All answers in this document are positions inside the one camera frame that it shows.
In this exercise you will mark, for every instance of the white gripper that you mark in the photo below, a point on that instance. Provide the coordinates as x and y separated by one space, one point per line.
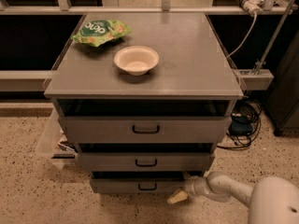
193 186

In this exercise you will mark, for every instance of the grey bottom drawer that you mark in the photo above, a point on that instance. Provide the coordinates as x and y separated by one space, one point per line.
138 182

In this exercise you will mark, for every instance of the grey drawer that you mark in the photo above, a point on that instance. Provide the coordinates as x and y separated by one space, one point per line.
144 129
138 182
145 162

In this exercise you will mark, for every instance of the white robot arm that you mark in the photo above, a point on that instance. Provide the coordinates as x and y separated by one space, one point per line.
273 200

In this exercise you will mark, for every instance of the grey middle drawer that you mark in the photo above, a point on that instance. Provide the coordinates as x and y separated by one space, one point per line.
145 162

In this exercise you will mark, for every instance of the grey drawer cabinet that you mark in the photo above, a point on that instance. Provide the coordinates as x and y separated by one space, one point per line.
191 79

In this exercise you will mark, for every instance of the grey top drawer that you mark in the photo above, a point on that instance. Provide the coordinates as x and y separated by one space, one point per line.
144 129

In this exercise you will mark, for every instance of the blue power adapter box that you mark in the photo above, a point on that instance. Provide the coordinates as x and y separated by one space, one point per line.
240 126

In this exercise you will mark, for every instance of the dark grey side cabinet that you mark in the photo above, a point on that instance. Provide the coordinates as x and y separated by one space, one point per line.
282 100

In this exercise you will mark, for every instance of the beige paper bowl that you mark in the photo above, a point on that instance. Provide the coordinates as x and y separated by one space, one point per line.
136 60

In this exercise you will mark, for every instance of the green snack bag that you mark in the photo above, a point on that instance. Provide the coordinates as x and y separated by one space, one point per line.
97 33

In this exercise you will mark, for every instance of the metal diagonal strut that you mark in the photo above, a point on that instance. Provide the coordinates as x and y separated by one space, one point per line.
260 63

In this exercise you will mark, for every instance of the white power strip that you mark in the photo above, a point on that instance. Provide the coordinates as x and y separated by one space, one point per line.
251 6

